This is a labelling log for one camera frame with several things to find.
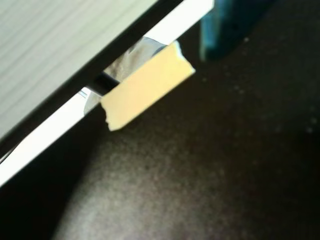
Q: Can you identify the white flat strip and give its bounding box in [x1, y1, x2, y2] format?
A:
[0, 0, 215, 188]

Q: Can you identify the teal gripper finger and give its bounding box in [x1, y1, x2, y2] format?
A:
[199, 0, 277, 62]

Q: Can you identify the beige masking tape piece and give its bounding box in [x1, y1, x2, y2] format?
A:
[99, 39, 197, 132]

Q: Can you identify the pale striped panel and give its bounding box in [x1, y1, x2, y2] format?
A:
[0, 0, 161, 138]

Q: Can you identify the black table mat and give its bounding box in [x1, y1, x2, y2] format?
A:
[0, 0, 320, 240]

